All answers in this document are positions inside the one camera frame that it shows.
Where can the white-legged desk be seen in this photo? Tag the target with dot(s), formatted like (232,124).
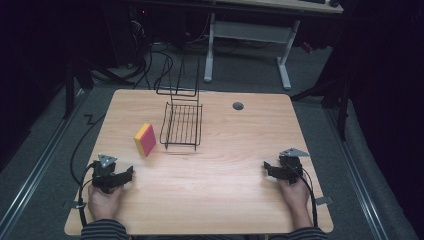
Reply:
(253,31)

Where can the person's left striped sleeve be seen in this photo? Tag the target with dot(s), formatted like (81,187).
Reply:
(104,230)

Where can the black metal stand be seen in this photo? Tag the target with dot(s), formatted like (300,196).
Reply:
(333,96)
(74,83)

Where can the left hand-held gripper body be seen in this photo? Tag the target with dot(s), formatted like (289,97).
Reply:
(104,176)

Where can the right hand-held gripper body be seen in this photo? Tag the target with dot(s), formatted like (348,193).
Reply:
(291,166)

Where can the person's striped sleeve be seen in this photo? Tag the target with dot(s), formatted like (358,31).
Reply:
(301,234)
(104,230)

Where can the person's right striped sleeve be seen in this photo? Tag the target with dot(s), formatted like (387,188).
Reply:
(301,234)

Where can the person's right hand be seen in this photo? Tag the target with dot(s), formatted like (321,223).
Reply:
(295,196)

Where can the person's left hand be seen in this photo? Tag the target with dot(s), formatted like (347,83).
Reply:
(104,204)

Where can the metal floor rail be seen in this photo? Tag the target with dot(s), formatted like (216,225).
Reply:
(358,180)
(31,181)

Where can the yellow and pink sponge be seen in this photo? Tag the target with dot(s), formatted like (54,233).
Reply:
(146,140)

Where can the grey table bracket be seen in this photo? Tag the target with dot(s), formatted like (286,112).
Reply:
(324,200)

